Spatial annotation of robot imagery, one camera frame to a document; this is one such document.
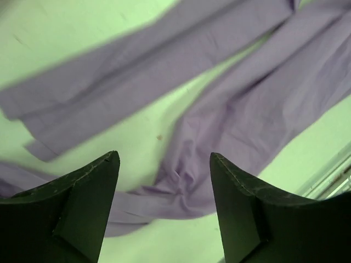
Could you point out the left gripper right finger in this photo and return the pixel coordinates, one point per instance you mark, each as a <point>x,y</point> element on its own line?
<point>262,223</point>

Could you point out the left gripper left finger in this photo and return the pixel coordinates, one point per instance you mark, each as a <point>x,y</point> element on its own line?
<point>63,220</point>

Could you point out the purple trousers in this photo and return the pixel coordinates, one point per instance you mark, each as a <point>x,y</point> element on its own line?
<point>249,113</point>

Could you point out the aluminium rail frame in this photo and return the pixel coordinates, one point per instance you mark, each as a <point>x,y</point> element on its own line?
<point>331,180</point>

